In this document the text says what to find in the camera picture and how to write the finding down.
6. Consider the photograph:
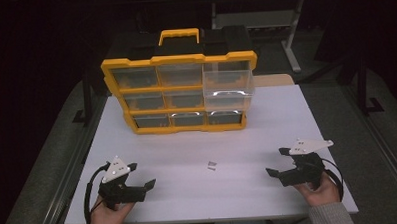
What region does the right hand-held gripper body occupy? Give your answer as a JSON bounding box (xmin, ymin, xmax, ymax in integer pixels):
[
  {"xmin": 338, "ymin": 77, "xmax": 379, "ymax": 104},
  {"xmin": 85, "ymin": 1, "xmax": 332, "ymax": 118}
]
[{"xmin": 277, "ymin": 137, "xmax": 336, "ymax": 192}]

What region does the light wooden board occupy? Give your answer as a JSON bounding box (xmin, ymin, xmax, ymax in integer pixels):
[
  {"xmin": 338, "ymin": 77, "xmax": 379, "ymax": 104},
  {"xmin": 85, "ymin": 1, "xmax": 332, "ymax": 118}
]
[{"xmin": 252, "ymin": 73, "xmax": 296, "ymax": 88}]

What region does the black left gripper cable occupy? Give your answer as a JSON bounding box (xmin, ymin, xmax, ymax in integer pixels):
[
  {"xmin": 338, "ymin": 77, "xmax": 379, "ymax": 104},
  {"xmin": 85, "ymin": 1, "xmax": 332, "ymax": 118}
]
[{"xmin": 81, "ymin": 161, "xmax": 113, "ymax": 224}]

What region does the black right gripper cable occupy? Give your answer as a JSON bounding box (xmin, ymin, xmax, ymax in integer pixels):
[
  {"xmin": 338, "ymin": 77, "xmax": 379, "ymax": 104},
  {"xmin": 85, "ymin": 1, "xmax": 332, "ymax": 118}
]
[{"xmin": 321, "ymin": 157, "xmax": 345, "ymax": 203}]

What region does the person's right hand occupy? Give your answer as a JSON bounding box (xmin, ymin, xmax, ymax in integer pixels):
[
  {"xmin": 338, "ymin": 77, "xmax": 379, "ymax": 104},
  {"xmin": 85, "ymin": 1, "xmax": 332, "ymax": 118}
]
[{"xmin": 293, "ymin": 171, "xmax": 342, "ymax": 209}]

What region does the metal floor rail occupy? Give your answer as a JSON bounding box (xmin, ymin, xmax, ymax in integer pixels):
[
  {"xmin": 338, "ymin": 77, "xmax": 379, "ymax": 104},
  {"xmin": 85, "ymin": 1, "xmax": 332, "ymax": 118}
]
[
  {"xmin": 339, "ymin": 83, "xmax": 397, "ymax": 201},
  {"xmin": 31, "ymin": 94, "xmax": 112, "ymax": 224}
]

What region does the yellow black drawer organizer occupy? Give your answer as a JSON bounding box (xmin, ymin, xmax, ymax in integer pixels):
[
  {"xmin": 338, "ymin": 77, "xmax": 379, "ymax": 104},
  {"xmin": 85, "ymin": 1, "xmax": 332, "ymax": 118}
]
[{"xmin": 99, "ymin": 25, "xmax": 261, "ymax": 137}]

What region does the person's left hand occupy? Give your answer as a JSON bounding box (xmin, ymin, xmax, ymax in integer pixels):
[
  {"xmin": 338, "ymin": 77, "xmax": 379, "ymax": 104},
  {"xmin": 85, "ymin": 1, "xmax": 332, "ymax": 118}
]
[{"xmin": 88, "ymin": 193, "xmax": 136, "ymax": 224}]

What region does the clear plastic drawer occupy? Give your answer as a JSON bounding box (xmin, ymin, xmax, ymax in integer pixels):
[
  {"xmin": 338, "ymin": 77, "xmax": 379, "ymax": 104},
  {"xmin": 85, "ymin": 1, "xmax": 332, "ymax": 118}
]
[{"xmin": 202, "ymin": 69, "xmax": 256, "ymax": 113}]

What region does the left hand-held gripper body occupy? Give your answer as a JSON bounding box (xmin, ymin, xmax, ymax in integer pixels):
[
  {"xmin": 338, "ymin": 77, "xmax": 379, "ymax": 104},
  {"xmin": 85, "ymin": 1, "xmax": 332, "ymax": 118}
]
[{"xmin": 96, "ymin": 155, "xmax": 148, "ymax": 211}]

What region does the black metal stand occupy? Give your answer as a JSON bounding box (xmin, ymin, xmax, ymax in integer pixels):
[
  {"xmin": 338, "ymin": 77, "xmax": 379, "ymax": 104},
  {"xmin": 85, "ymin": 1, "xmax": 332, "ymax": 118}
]
[
  {"xmin": 354, "ymin": 51, "xmax": 386, "ymax": 118},
  {"xmin": 70, "ymin": 71, "xmax": 95, "ymax": 128}
]

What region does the white metal desk frame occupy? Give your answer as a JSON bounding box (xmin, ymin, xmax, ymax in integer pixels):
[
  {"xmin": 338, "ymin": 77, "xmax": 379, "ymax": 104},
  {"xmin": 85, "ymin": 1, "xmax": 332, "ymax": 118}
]
[{"xmin": 210, "ymin": 0, "xmax": 308, "ymax": 76}]

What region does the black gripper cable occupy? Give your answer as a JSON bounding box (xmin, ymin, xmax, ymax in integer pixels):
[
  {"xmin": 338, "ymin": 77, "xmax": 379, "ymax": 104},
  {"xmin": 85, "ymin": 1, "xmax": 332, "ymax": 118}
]
[
  {"xmin": 321, "ymin": 157, "xmax": 345, "ymax": 203},
  {"xmin": 81, "ymin": 161, "xmax": 113, "ymax": 224}
]

